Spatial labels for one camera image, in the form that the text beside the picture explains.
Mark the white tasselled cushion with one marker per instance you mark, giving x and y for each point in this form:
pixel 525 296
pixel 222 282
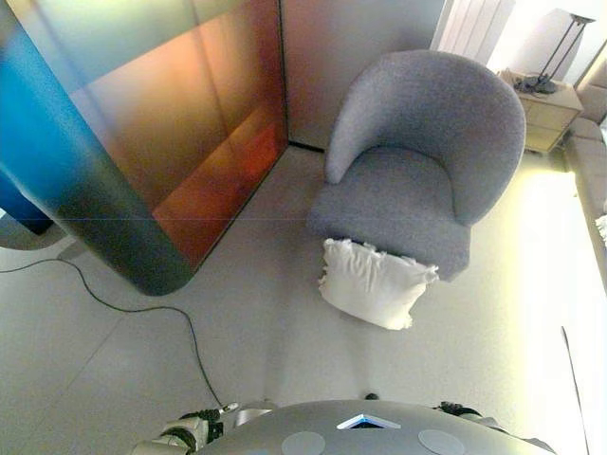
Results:
pixel 374 284

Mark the glossy reflective cabinet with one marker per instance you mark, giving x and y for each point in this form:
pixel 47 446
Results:
pixel 142 142

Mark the grey fabric armchair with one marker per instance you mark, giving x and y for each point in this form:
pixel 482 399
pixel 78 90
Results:
pixel 427 123

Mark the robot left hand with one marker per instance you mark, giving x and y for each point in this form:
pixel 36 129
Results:
pixel 199 424

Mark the black metal lamp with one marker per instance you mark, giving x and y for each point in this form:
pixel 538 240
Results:
pixel 545 83

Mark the white fringed blanket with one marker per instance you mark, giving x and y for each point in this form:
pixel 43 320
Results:
pixel 602 230

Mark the white radiator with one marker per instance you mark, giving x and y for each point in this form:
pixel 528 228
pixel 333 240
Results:
pixel 474 28

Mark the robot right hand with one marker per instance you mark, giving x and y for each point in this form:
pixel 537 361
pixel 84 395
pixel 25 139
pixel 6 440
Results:
pixel 462 410

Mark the beige wooden nightstand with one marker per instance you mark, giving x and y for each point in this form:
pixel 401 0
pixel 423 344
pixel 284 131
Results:
pixel 550 111

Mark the grey robot torso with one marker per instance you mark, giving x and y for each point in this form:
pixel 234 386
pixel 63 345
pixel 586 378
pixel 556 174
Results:
pixel 360 441

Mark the beige upholstered bed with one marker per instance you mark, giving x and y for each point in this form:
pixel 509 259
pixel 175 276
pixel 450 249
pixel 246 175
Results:
pixel 590 156

